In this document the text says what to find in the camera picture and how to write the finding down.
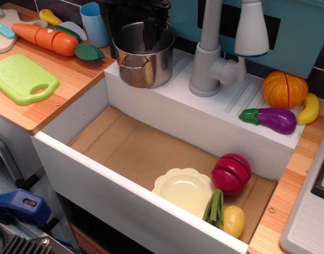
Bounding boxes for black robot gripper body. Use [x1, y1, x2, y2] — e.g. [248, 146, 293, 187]
[98, 0, 171, 37]

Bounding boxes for orange toy pumpkin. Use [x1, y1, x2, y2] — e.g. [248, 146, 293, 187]
[262, 71, 308, 108]

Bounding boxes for light blue plastic cup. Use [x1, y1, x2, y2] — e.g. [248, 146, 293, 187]
[80, 2, 110, 48]

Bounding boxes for wooden cutting board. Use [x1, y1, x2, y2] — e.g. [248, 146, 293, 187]
[0, 9, 48, 55]

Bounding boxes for cream scalloped plate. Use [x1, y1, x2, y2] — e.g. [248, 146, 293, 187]
[152, 168, 214, 219]

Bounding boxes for blue handled toy knife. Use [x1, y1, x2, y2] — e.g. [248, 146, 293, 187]
[0, 23, 16, 39]

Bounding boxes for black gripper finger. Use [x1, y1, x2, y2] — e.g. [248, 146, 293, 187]
[143, 16, 166, 50]

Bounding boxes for purple toy eggplant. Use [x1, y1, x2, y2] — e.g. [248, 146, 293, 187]
[238, 108, 297, 135]

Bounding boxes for green plastic cutting board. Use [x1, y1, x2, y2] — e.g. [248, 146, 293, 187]
[0, 54, 60, 106]

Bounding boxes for red toy beet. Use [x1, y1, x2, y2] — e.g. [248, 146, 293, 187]
[210, 153, 252, 196]

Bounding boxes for white faucet spray head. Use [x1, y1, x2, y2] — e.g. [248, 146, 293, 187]
[234, 1, 270, 57]

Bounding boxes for yellow toy potato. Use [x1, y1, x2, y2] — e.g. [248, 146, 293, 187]
[222, 206, 245, 239]

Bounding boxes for yellow handled toy knife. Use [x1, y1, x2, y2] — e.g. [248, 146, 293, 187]
[39, 9, 88, 41]

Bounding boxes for white toy sink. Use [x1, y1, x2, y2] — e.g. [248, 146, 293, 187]
[32, 51, 304, 253]

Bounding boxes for blue clamp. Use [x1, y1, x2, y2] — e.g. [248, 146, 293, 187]
[0, 189, 51, 226]

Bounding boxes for orange toy carrot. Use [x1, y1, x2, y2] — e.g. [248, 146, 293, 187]
[11, 23, 106, 61]

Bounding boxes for grey toy faucet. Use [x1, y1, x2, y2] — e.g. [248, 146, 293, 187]
[189, 1, 247, 97]

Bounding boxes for green felt beet leaves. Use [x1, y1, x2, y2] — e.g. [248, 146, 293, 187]
[202, 188, 224, 229]

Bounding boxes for yellow toy banana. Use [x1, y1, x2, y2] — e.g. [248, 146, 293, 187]
[297, 93, 320, 124]

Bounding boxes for white toy stove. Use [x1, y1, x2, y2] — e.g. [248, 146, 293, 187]
[280, 140, 324, 253]

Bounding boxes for stainless steel pot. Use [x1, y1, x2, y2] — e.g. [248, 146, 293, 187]
[113, 22, 175, 88]

